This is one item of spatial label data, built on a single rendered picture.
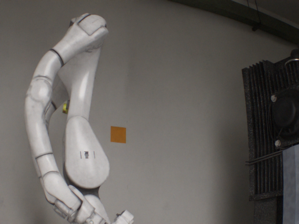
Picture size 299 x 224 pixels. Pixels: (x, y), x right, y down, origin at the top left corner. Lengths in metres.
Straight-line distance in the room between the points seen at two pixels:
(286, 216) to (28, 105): 1.12
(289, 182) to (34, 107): 1.06
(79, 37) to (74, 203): 0.51
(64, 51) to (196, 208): 1.73
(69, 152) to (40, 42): 1.39
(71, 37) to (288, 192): 1.06
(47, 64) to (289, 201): 1.10
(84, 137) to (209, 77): 1.81
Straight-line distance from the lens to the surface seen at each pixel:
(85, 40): 1.16
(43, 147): 1.04
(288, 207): 1.55
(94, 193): 1.25
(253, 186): 1.90
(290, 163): 1.55
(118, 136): 2.37
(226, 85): 2.96
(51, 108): 1.56
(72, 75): 1.34
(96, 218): 1.03
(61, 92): 1.57
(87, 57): 1.34
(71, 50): 1.15
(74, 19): 1.45
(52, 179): 1.01
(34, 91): 1.07
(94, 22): 1.20
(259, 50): 3.40
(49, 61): 1.12
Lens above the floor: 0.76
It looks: 17 degrees up
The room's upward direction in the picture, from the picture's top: 1 degrees counter-clockwise
